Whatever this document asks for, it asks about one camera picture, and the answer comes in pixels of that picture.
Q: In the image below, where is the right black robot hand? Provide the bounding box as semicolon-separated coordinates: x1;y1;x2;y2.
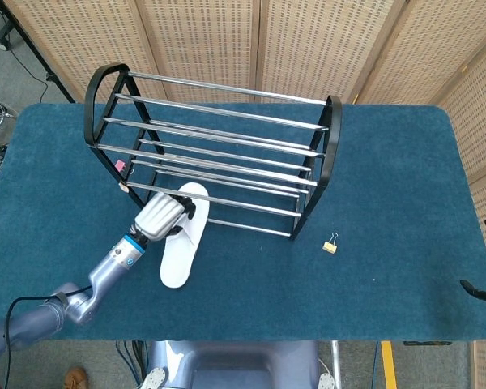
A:
459;214;486;307

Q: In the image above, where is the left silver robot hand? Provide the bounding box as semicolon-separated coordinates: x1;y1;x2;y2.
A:
130;192;197;243

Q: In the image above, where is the white slipper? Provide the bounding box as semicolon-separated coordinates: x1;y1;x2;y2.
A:
159;182;211;289

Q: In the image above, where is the black chrome shoe rack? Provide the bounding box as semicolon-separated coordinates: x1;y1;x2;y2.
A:
83;62;343;241

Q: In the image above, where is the blue carpet table cover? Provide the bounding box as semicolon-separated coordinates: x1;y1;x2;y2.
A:
0;101;486;342

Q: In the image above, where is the silver metal table leg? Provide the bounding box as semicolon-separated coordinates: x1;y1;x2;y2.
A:
330;340;343;384

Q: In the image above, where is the grey-blue robot torso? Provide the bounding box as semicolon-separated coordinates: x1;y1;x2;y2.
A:
139;340;337;389

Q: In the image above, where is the black stand pole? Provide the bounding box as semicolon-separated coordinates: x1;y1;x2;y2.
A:
0;0;76;105

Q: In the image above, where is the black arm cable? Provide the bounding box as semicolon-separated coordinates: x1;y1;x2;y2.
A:
4;285;94;353

